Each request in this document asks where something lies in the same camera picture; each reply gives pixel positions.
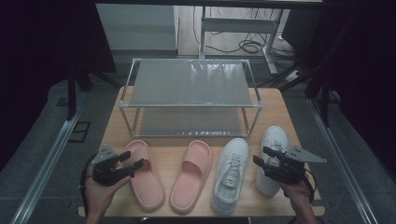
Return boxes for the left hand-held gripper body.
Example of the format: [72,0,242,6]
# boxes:
[91,145,132,187]

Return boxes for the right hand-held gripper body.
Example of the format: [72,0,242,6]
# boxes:
[265,146,328,185]

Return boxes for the white sneaker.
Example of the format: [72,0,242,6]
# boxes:
[255,125,290,198]
[211,137,249,216]

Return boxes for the pink slipper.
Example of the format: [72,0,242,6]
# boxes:
[169,139,213,215]
[123,139,166,214]

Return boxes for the two-tier metal shoe rack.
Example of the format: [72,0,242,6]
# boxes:
[118,58,264,138]

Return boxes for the person's right hand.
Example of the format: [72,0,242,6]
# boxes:
[278,174,312,204]

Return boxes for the person's left hand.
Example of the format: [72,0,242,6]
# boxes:
[84,167,132,214]

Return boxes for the black metal stand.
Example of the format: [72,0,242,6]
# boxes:
[66,62,120,121]
[258,15,354,127]

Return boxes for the white power strip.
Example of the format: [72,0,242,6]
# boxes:
[284,69,304,82]

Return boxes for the dark curtain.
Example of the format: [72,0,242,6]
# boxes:
[306,0,396,178]
[0,0,118,172]

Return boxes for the grey cabinet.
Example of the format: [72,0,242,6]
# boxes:
[95,3,180,51]

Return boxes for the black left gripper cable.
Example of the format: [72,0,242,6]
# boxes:
[79,153,98,206]

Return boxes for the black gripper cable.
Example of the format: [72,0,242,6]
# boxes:
[79,153,98,206]
[303,169,318,203]

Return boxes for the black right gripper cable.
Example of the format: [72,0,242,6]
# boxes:
[303,169,318,203]

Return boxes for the aluminium floor rail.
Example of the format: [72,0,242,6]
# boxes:
[10,92,90,224]
[306,97,379,224]

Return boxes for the black cables on floor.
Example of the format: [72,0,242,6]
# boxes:
[191,6,297,60]

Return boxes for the white metal desk frame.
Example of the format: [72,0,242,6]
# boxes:
[198,6,286,76]

